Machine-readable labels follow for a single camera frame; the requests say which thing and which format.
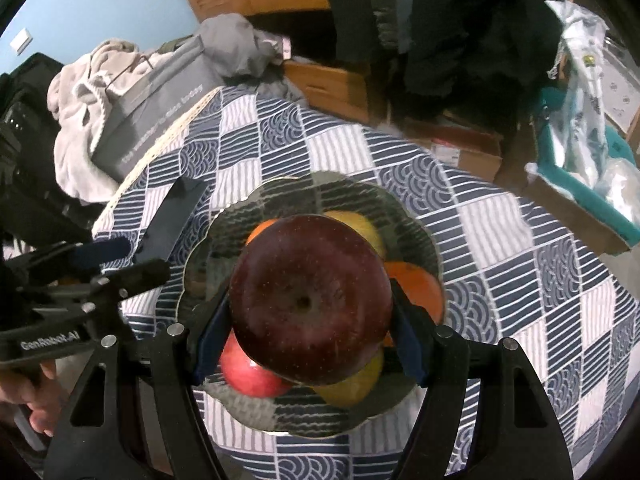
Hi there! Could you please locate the white towel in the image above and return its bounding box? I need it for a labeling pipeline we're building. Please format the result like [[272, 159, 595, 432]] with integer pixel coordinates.
[[47, 40, 173, 206]]

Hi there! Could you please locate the wooden drawer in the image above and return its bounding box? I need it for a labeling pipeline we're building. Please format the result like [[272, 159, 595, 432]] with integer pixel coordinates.
[[282, 60, 373, 123]]

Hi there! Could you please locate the plain brown cardboard box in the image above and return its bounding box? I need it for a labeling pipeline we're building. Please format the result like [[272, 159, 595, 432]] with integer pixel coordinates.
[[522, 170, 633, 256]]

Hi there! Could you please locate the large orange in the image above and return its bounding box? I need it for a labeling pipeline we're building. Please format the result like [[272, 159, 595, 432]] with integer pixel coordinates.
[[245, 219, 278, 247], [382, 260, 446, 326]]

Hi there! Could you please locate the clear plastic bag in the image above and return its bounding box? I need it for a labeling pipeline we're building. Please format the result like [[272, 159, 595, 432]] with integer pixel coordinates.
[[595, 157, 640, 221]]

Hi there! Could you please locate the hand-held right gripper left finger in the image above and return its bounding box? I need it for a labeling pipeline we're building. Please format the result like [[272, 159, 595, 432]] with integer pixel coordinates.
[[42, 287, 236, 480]]

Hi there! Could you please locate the blue white patterned tablecloth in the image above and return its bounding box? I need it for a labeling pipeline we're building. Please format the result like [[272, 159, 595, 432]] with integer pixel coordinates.
[[92, 86, 640, 480]]

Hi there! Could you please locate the black backpack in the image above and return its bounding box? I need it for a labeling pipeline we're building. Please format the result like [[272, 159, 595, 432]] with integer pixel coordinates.
[[0, 52, 98, 251]]

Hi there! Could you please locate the person's left hand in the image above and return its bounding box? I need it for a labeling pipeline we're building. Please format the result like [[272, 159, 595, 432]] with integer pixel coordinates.
[[0, 360, 68, 431]]

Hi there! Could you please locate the grey crumpled clothing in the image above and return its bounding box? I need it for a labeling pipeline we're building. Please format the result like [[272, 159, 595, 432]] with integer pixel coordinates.
[[197, 14, 286, 78]]

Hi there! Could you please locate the grey fabric storage bag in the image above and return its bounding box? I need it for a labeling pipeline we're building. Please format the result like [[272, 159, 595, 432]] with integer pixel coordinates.
[[90, 37, 226, 183]]

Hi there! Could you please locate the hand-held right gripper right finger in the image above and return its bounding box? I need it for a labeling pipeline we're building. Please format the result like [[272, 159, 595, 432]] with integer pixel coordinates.
[[387, 277, 576, 480]]

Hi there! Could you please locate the teal box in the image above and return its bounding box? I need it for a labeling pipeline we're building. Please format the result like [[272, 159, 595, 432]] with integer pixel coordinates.
[[530, 85, 640, 238]]

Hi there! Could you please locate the yellow lemon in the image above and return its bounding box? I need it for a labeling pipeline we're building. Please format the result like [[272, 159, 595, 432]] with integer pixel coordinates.
[[325, 210, 387, 258]]

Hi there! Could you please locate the white patterned cabinet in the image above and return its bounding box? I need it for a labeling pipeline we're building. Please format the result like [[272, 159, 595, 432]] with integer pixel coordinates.
[[597, 35, 640, 136]]

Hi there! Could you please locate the white rice bag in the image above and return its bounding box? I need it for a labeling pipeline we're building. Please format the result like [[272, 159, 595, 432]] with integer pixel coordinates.
[[544, 0, 613, 186]]

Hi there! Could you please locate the red label cardboard box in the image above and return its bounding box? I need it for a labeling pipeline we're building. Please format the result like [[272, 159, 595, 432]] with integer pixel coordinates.
[[395, 117, 503, 183]]

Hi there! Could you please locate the red apple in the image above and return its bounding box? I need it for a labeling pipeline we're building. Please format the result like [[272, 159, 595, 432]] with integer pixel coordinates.
[[220, 330, 296, 398], [229, 215, 393, 386]]

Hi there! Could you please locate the black hooded coat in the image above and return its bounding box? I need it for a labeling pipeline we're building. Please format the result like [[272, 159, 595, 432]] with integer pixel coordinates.
[[327, 0, 561, 111]]

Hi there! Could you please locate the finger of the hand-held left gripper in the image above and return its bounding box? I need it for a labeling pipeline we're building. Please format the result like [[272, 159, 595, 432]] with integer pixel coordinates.
[[10, 236, 132, 286], [95, 259, 171, 306]]

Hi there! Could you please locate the scalloped glass plate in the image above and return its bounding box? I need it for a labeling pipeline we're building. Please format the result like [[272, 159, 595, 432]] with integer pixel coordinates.
[[181, 170, 447, 438]]

